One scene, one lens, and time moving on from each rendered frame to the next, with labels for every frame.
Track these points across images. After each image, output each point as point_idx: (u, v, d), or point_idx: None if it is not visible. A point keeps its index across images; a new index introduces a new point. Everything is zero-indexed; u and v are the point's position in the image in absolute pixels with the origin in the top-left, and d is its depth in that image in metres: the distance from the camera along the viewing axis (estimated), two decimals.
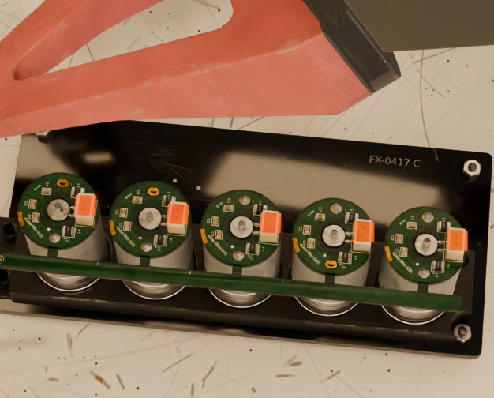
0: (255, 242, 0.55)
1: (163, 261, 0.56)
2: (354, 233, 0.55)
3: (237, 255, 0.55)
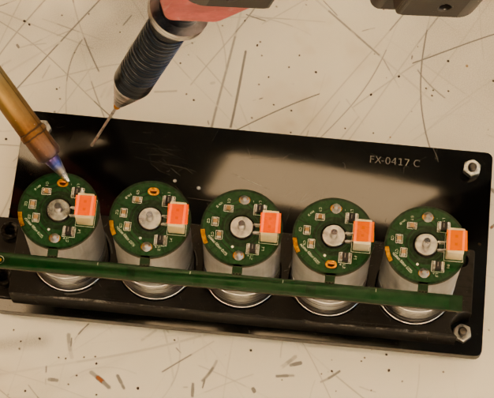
0: (255, 242, 0.55)
1: (163, 261, 0.56)
2: (354, 233, 0.55)
3: (237, 255, 0.55)
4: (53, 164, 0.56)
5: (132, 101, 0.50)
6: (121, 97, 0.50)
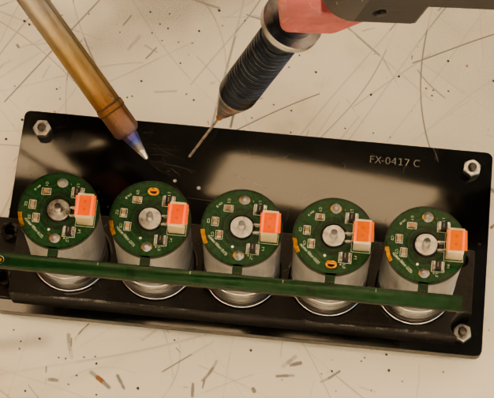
0: (255, 242, 0.55)
1: (163, 261, 0.56)
2: (354, 233, 0.55)
3: (237, 255, 0.55)
4: (131, 140, 0.53)
5: (237, 112, 0.50)
6: (226, 108, 0.50)
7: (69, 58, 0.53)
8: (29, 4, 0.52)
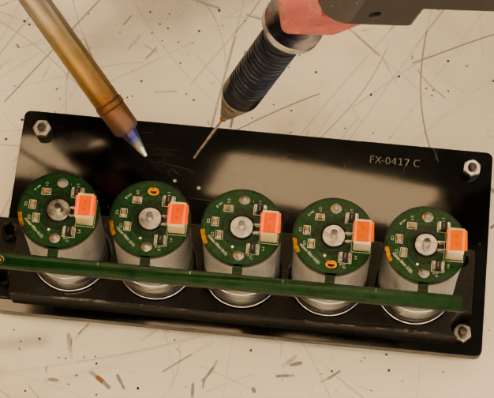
0: (255, 242, 0.55)
1: (163, 261, 0.56)
2: (354, 233, 0.55)
3: (237, 255, 0.55)
4: (130, 138, 0.53)
5: (240, 114, 0.50)
6: (229, 110, 0.50)
7: (69, 56, 0.53)
8: (29, 1, 0.52)
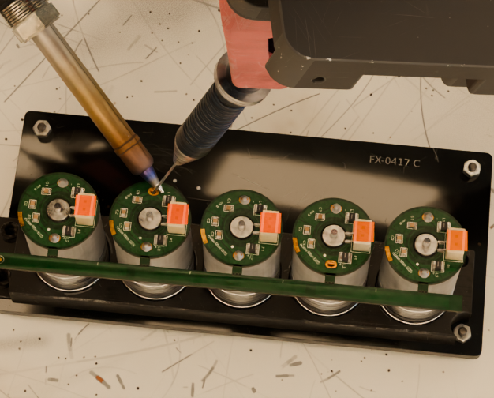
0: (255, 242, 0.55)
1: (163, 261, 0.56)
2: (354, 233, 0.55)
3: (237, 255, 0.55)
4: (147, 176, 0.56)
5: (192, 159, 0.52)
6: (181, 156, 0.52)
7: (87, 99, 0.55)
8: (47, 47, 0.55)
